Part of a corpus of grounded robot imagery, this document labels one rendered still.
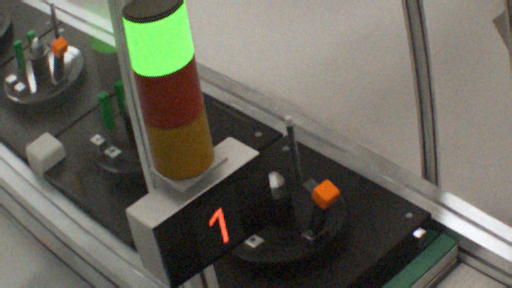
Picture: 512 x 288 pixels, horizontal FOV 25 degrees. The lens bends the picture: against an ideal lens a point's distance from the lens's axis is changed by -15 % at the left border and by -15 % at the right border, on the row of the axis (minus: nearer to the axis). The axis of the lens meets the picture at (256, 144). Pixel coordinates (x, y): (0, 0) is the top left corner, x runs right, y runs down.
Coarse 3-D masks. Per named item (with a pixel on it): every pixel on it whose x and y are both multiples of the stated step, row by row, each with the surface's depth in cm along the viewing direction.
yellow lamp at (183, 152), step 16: (160, 128) 101; (176, 128) 101; (192, 128) 101; (208, 128) 104; (160, 144) 102; (176, 144) 101; (192, 144) 102; (208, 144) 104; (160, 160) 103; (176, 160) 102; (192, 160) 103; (208, 160) 104; (176, 176) 103; (192, 176) 104
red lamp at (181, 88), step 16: (192, 64) 99; (144, 80) 98; (160, 80) 98; (176, 80) 98; (192, 80) 99; (144, 96) 99; (160, 96) 99; (176, 96) 99; (192, 96) 100; (144, 112) 101; (160, 112) 100; (176, 112) 100; (192, 112) 101
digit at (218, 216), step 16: (224, 192) 106; (208, 208) 106; (224, 208) 107; (192, 224) 105; (208, 224) 106; (224, 224) 108; (240, 224) 109; (208, 240) 107; (224, 240) 109; (208, 256) 108
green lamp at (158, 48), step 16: (176, 16) 95; (128, 32) 96; (144, 32) 95; (160, 32) 95; (176, 32) 96; (144, 48) 96; (160, 48) 96; (176, 48) 97; (192, 48) 99; (144, 64) 97; (160, 64) 97; (176, 64) 97
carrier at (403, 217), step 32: (288, 128) 140; (288, 160) 150; (320, 160) 150; (288, 192) 137; (352, 192) 144; (384, 192) 143; (288, 224) 139; (352, 224) 140; (384, 224) 139; (416, 224) 138; (224, 256) 139; (256, 256) 135; (288, 256) 135; (320, 256) 136; (352, 256) 136; (384, 256) 135
